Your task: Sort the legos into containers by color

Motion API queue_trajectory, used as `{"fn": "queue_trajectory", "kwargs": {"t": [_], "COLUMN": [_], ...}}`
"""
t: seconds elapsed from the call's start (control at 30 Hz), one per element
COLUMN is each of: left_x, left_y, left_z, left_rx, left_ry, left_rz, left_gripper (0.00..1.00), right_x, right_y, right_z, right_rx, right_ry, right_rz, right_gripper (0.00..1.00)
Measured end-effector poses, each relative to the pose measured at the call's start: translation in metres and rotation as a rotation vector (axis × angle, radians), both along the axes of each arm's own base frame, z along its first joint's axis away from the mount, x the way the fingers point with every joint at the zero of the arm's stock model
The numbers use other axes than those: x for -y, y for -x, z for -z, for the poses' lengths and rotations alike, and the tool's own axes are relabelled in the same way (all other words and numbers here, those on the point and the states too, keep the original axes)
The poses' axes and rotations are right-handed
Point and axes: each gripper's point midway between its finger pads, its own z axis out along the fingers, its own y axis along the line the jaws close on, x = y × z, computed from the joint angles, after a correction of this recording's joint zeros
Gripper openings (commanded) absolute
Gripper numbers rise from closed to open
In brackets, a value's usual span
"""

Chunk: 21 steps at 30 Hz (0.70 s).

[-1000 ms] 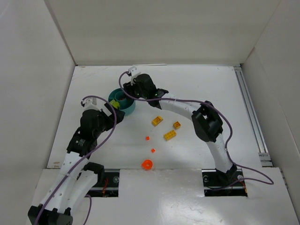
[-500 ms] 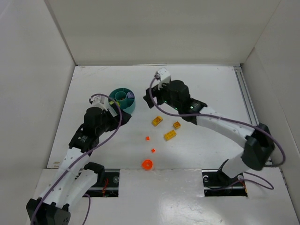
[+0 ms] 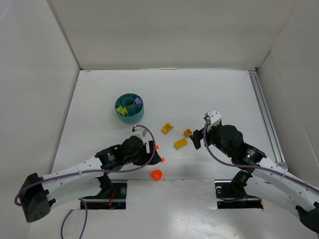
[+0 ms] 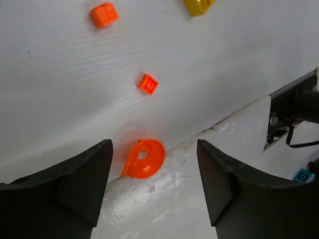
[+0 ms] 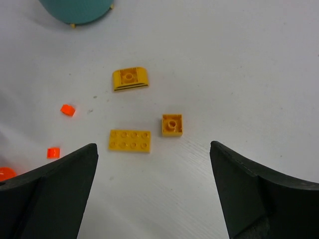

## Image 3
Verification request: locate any brown orange long lego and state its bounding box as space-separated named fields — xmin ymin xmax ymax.
xmin=184 ymin=129 xmax=192 ymax=137

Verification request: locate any orange round ring piece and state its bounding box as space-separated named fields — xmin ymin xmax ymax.
xmin=150 ymin=169 xmax=163 ymax=181

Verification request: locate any light green square lego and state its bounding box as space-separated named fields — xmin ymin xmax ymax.
xmin=116 ymin=106 xmax=128 ymax=117

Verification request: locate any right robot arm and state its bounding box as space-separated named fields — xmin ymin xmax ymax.
xmin=190 ymin=124 xmax=319 ymax=233

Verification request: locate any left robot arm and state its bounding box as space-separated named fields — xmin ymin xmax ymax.
xmin=16 ymin=136 xmax=161 ymax=223

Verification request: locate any yellow long lego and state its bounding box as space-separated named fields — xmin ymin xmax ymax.
xmin=174 ymin=138 xmax=188 ymax=150

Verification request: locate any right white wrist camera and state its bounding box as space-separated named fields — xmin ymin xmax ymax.
xmin=204 ymin=108 xmax=222 ymax=130

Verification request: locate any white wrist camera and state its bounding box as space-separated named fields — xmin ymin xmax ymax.
xmin=204 ymin=108 xmax=222 ymax=130
xmin=132 ymin=125 xmax=148 ymax=141

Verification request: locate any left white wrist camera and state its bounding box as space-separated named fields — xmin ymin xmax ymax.
xmin=132 ymin=125 xmax=148 ymax=141

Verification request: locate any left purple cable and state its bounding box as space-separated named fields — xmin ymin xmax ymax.
xmin=14 ymin=124 xmax=157 ymax=239

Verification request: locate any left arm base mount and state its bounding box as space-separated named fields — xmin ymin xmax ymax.
xmin=80 ymin=176 xmax=128 ymax=210

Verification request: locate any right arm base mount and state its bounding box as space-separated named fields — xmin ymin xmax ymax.
xmin=214 ymin=171 xmax=263 ymax=209

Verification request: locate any aluminium rail right edge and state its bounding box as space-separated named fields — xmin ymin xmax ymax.
xmin=248 ymin=70 xmax=288 ymax=169

